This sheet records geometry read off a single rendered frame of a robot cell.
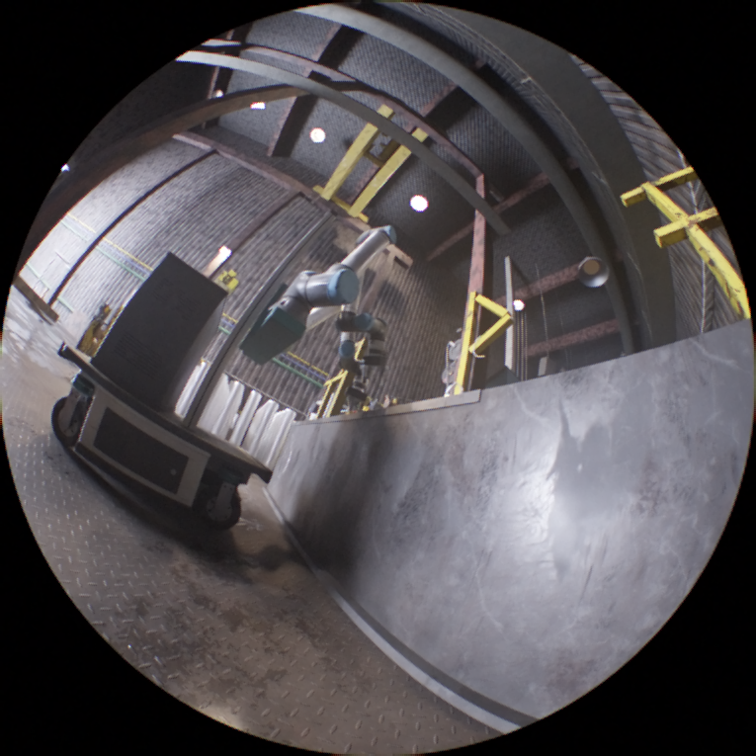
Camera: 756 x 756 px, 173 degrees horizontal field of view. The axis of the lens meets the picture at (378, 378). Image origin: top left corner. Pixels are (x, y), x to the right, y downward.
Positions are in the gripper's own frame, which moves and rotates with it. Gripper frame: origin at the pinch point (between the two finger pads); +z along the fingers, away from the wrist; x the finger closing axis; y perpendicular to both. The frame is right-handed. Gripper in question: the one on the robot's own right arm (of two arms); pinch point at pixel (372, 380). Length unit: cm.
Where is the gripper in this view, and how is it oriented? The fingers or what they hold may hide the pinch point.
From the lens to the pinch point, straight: 136.3
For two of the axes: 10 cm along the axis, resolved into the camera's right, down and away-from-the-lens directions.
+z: -1.2, 9.9, -0.5
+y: -6.9, -1.2, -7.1
